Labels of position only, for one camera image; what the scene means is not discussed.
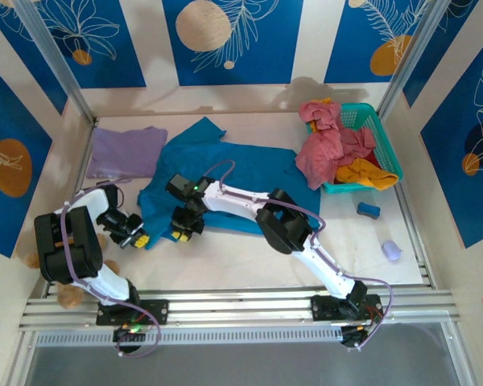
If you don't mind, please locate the yellow t-shirt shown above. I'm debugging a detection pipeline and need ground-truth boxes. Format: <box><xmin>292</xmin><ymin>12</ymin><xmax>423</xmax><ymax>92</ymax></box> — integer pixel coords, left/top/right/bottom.
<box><xmin>336</xmin><ymin>158</ymin><xmax>399</xmax><ymax>191</ymax></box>

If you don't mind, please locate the grey slotted cable duct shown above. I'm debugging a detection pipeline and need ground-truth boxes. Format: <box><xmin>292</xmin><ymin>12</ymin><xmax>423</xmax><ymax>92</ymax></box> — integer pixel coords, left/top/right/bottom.
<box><xmin>35</xmin><ymin>327</ymin><xmax>347</xmax><ymax>347</ymax></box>

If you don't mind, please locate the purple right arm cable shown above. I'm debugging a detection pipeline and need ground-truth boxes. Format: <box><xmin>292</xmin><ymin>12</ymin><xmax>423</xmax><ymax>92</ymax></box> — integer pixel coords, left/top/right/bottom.
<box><xmin>203</xmin><ymin>159</ymin><xmax>396</xmax><ymax>354</ymax></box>

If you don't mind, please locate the teal plastic basket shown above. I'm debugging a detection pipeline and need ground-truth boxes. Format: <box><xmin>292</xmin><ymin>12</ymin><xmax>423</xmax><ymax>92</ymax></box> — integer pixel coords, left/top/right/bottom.
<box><xmin>305</xmin><ymin>103</ymin><xmax>404</xmax><ymax>197</ymax></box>

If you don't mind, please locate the aluminium frame post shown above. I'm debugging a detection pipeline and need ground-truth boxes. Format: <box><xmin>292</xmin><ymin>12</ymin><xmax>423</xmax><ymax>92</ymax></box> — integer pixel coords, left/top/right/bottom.
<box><xmin>376</xmin><ymin>0</ymin><xmax>452</xmax><ymax>117</ymax></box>
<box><xmin>14</xmin><ymin>0</ymin><xmax>98</xmax><ymax>125</ymax></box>

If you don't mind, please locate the lilac oval object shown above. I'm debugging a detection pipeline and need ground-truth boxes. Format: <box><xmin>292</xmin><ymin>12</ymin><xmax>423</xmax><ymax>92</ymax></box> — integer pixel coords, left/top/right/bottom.
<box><xmin>381</xmin><ymin>240</ymin><xmax>403</xmax><ymax>262</ymax></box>

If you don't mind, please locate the purple t-shirt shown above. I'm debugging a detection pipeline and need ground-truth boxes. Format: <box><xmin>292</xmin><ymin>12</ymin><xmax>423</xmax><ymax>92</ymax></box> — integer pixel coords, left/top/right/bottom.
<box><xmin>85</xmin><ymin>125</ymin><xmax>169</xmax><ymax>181</ymax></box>

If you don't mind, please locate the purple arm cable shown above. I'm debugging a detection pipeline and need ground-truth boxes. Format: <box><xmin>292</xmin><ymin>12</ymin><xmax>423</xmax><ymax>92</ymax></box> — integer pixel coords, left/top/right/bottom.
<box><xmin>60</xmin><ymin>179</ymin><xmax>162</xmax><ymax>358</ymax></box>
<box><xmin>203</xmin><ymin>159</ymin><xmax>396</xmax><ymax>354</ymax></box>

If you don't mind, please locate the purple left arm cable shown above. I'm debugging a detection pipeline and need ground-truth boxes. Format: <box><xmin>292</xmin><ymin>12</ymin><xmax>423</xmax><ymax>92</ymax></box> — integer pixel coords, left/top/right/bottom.
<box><xmin>60</xmin><ymin>179</ymin><xmax>162</xmax><ymax>358</ymax></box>

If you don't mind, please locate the long aluminium base rail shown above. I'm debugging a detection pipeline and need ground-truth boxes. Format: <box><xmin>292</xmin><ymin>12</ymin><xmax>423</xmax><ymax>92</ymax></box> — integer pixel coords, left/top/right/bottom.
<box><xmin>18</xmin><ymin>287</ymin><xmax>462</xmax><ymax>333</ymax></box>

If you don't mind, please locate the black controller board green light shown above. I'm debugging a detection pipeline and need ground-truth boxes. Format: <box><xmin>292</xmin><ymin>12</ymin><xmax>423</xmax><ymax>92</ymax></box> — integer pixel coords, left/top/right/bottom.
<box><xmin>112</xmin><ymin>325</ymin><xmax>147</xmax><ymax>347</ymax></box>

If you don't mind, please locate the blue bone-shaped object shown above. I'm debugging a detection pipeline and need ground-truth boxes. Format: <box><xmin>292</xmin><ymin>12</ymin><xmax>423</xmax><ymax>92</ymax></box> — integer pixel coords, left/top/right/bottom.
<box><xmin>357</xmin><ymin>201</ymin><xmax>380</xmax><ymax>220</ymax></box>

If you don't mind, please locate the pink t-shirt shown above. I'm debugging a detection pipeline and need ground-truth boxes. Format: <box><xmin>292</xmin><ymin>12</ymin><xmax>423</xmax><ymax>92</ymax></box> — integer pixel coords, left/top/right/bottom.
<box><xmin>295</xmin><ymin>100</ymin><xmax>378</xmax><ymax>191</ymax></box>

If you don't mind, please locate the red t-shirt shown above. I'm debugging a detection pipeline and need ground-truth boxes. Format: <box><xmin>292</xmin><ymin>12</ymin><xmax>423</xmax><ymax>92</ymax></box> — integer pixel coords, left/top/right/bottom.
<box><xmin>361</xmin><ymin>147</ymin><xmax>382</xmax><ymax>166</ymax></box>

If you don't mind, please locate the blue t-shirt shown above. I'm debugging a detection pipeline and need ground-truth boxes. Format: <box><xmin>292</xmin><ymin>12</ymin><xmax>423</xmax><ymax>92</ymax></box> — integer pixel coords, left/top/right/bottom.
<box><xmin>138</xmin><ymin>116</ymin><xmax>322</xmax><ymax>250</ymax></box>

